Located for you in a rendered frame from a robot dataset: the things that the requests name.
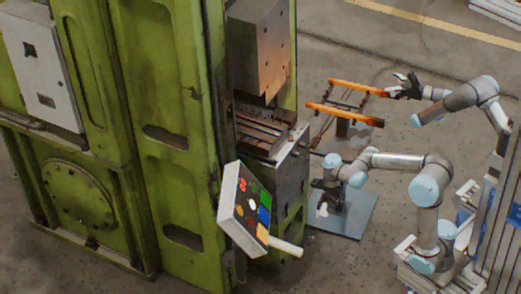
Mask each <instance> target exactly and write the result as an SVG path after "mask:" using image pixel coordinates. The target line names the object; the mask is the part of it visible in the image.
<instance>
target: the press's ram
mask: <svg viewBox="0 0 521 294"><path fill-rule="evenodd" d="M224 8H225V10H226V17H227V25H228V35H229V44H230V62H231V70H232V80H233V88H235V89H238V90H243V91H246V92H247V93H250V94H252V95H257V96H261V95H262V93H263V92H264V91H265V90H266V87H268V86H269V85H270V84H271V83H272V82H273V81H274V80H275V78H276V77H277V76H278V75H279V74H280V73H281V71H282V70H283V68H285V67H286V66H287V64H288V63H289V62H290V30H289V0H228V1H227V2H226V3H224Z"/></svg>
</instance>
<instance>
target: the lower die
mask: <svg viewBox="0 0 521 294"><path fill-rule="evenodd" d="M235 114H236V115H239V116H243V117H245V118H247V119H250V120H252V121H257V122H260V123H262V124H264V125H266V126H268V127H275V128H277V129H280V130H281V134H280V136H279V137H278V134H276V133H273V132H271V131H266V130H265V129H262V128H260V127H253V126H251V125H249V124H247V123H245V122H242V121H237V120H235V124H236V133H237V144H236V146H238V147H240V137H241V136H242V135H243V134H244V135H245V137H244V136H243V137H242V138H241V142H242V147H243V148H245V149H247V150H248V140H249V138H250V137H252V140H251V139H250V141H249V147H250V151H251V152H256V141H258V140H260V142H259V141H258V143H257V151H258V153H259V154H261V155H264V156H266V157H271V156H272V155H273V154H274V152H276V149H277V148H278V147H279V146H280V145H281V142H282V141H283V140H284V139H285V138H286V136H287V124H284V123H281V122H279V121H273V120H272V119H270V118H267V117H266V119H265V116H260V115H259V116H257V115H256V114H254V113H251V112H250V111H245V110H244V111H242V109H240V108H237V107H235ZM280 124H281V125H280ZM276 147H277V148H276Z"/></svg>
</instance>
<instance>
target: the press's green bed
mask: <svg viewBox="0 0 521 294"><path fill-rule="evenodd" d="M308 193H309V182H308V183H307V185H306V186H305V188H303V190H301V194H300V195H299V197H298V198H297V200H296V201H295V203H294V204H293V205H292V206H291V209H290V210H289V211H288V212H287V213H286V216H285V217H284V218H283V219H282V220H281V223H280V224H279V225H276V224H274V223H270V228H269V235H270V236H272V237H274V238H276V239H281V240H282V241H285V242H287V243H288V244H291V245H294V246H296V247H300V245H301V242H302V241H303V239H305V237H306V236H307V234H308V233H309V232H307V194H308ZM246 254H247V253H246ZM293 256H294V255H293V254H289V253H286V252H285V251H284V250H281V249H280V248H279V249H277V248H276V247H272V246H271V245H268V247H267V254H264V255H261V256H259V257H257V258H255V259H251V258H250V256H249V255H248V254H247V264H252V265H255V266H256V267H259V268H261V269H263V270H266V271H267V272H269V273H271V274H276V275H278V276H280V275H281V273H282V272H283V271H284V270H285V269H286V268H287V264H288V263H289V262H290V261H291V259H292V257H293Z"/></svg>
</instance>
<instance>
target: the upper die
mask: <svg viewBox="0 0 521 294"><path fill-rule="evenodd" d="M286 81H287V75H286V67H285V68H283V70H282V71H281V73H280V74H279V75H278V76H277V77H276V78H275V80H274V81H273V82H272V83H271V84H270V85H269V86H268V87H266V90H265V91H264V92H263V93H262V95H260V96H257V95H252V94H250V93H247V92H246V91H243V90H238V89H235V88H234V95H235V96H237V97H240V98H242V99H245V100H251V101H254V102H256V103H258V104H260V105H268V103H269V102H270V101H271V99H272V98H273V97H274V96H275V95H276V93H277V92H278V90H280V89H281V87H282V85H284V84H285V83H286Z"/></svg>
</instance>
